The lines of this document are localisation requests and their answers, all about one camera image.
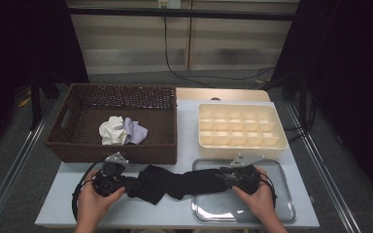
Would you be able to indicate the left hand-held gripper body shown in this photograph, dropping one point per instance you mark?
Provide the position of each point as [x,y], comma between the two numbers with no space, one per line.
[110,178]

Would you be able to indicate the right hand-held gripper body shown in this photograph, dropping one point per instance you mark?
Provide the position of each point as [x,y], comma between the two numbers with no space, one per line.
[247,178]

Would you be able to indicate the clear plastic box lid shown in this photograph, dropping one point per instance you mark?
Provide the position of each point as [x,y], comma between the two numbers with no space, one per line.
[213,210]

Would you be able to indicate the brown wicker basket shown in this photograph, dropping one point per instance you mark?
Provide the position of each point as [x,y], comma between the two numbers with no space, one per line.
[84,149]

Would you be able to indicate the black sock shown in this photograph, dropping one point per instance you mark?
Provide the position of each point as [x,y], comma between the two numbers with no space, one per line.
[181,183]

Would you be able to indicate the white sock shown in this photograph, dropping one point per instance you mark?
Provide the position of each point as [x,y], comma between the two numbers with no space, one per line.
[111,131]

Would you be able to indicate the cream divided storage box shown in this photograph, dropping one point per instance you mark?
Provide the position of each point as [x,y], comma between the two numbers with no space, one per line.
[243,127]

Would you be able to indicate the person's right hand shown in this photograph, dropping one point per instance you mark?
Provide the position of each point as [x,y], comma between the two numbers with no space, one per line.
[262,204]

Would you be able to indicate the person's left hand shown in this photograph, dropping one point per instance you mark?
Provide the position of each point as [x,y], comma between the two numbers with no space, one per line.
[92,207]

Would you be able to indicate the lilac sock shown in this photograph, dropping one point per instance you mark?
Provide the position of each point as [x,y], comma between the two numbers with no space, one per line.
[137,132]

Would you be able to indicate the dark table grommet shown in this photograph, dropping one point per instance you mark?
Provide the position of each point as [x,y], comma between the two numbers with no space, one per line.
[215,98]

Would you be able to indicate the black metal stand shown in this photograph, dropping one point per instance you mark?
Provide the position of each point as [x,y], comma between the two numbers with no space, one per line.
[303,103]
[35,106]

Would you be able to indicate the small yellow object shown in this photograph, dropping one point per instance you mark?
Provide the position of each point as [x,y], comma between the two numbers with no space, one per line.
[23,102]

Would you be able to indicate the black curtain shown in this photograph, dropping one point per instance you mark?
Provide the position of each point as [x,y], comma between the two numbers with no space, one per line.
[353,64]
[19,39]

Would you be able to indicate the black horizontal bar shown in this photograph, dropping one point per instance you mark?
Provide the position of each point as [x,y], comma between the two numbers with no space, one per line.
[175,13]

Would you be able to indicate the aluminium floor rail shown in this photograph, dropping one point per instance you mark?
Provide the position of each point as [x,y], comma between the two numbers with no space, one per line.
[322,161]
[18,161]

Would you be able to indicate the white wall socket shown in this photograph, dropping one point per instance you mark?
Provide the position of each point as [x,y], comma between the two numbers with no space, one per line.
[170,3]

